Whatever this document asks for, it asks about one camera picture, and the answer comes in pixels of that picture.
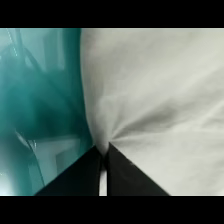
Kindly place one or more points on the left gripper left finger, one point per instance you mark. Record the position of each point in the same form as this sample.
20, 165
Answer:
78, 178

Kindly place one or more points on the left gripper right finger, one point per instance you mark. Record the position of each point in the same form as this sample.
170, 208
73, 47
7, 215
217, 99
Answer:
130, 176

